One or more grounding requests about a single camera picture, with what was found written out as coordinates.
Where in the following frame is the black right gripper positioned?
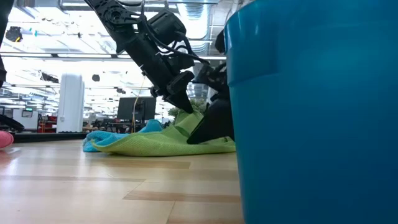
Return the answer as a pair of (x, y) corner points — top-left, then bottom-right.
(186, 62), (234, 146)

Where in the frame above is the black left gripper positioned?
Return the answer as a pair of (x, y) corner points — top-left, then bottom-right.
(115, 23), (196, 114)

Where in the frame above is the green microfiber towel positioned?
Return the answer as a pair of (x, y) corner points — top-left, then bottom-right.
(91, 109), (236, 157)

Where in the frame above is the blue microfiber towel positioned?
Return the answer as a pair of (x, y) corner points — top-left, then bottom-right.
(82, 119), (165, 153)

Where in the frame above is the teal plastic bin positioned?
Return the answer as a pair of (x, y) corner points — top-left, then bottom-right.
(223, 0), (398, 224)

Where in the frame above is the pink microfiber towel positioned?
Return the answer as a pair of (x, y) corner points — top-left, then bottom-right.
(0, 130), (15, 149)

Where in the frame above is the black office monitor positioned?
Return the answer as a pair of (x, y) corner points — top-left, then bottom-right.
(117, 96), (157, 122)

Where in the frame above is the long ceiling light bar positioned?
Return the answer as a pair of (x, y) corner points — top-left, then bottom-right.
(0, 52), (228, 62)

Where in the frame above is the white room pillar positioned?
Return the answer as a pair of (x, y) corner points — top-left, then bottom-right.
(56, 73), (85, 134)

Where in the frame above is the red tool cart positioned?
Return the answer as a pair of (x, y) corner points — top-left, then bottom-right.
(37, 114), (58, 134)

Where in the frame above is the white office cabinet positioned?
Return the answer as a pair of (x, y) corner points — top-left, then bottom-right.
(12, 108), (39, 131)

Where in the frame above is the black left camera cable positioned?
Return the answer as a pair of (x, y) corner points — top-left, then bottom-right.
(136, 0), (210, 65)

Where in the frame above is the hanging yellow cable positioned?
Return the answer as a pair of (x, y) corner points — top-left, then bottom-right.
(132, 76), (147, 134)

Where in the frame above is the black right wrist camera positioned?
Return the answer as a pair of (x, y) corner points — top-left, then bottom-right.
(214, 29), (226, 54)

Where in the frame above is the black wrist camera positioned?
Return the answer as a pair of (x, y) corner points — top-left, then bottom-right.
(214, 29), (226, 54)
(148, 9), (187, 46)

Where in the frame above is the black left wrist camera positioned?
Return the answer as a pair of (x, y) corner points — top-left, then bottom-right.
(148, 9), (187, 46)

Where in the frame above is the silver ventilation duct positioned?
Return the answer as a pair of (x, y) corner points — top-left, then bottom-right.
(182, 2), (216, 57)

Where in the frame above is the black curved hose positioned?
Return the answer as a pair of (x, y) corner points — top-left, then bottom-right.
(0, 113), (25, 133)

